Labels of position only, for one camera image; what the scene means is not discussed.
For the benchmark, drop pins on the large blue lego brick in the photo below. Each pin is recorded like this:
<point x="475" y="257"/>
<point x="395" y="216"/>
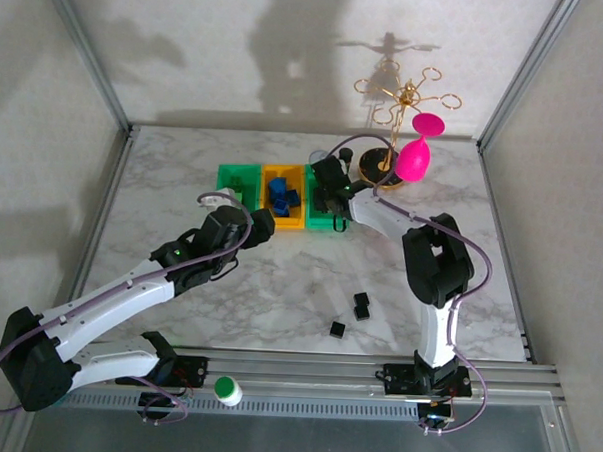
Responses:
<point x="278" y="185"/>

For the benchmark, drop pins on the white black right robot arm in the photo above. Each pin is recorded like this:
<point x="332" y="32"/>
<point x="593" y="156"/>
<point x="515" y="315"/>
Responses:
<point x="437" y="332"/>

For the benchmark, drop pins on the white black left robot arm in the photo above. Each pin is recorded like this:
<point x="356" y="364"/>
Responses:
<point x="118" y="293"/>

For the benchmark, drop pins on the yellow plastic bin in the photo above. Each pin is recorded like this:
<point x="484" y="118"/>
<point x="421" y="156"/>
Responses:
<point x="281" y="222"/>

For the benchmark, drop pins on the small black cylinder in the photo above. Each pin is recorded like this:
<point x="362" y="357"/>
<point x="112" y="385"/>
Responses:
<point x="346" y="153"/>

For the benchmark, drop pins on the green plastic bin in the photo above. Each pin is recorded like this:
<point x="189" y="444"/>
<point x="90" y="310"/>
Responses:
<point x="316" y="221"/>
<point x="228" y="175"/>

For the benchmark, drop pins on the pink plastic wine glass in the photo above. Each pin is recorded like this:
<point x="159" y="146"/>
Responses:
<point x="413" y="161"/>

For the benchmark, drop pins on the small black cube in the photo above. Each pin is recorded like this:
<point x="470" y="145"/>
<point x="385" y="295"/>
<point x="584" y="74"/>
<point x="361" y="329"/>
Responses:
<point x="338" y="330"/>
<point x="361" y="298"/>
<point x="363" y="312"/>

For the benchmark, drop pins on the white bottle green cap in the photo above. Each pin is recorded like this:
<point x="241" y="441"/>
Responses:
<point x="227" y="390"/>

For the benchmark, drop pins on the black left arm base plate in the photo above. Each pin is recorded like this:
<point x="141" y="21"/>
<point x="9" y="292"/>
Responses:
<point x="197" y="369"/>

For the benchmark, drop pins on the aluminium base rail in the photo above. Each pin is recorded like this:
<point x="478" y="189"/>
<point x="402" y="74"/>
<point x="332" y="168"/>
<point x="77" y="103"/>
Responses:
<point x="300" y="373"/>

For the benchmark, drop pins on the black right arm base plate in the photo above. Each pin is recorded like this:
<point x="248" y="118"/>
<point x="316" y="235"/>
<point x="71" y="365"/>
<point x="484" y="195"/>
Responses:
<point x="397" y="378"/>

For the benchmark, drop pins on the aluminium frame post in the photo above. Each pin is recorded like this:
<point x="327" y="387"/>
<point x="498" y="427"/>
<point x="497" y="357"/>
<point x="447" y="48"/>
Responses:
<point x="526" y="70"/>
<point x="88" y="56"/>

